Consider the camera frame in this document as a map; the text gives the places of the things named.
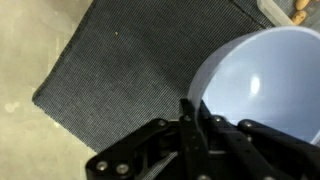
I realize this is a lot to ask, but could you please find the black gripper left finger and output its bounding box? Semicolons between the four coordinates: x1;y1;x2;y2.
84;98;209;180

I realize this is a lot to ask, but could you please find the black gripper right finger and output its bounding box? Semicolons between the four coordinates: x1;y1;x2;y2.
198;101;320;180

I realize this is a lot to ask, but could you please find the blue bowl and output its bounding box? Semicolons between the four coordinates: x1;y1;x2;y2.
187;25;320;144

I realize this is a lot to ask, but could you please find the dark blue placemat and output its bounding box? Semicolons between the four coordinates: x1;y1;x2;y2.
233;0;320;31
31;0;268;154

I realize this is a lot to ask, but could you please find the brown speckled cookie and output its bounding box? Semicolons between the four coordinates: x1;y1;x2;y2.
294;0;311;11
291;10;308;26

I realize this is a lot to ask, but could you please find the clear plastic container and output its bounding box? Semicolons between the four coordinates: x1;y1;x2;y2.
256;0;320;28

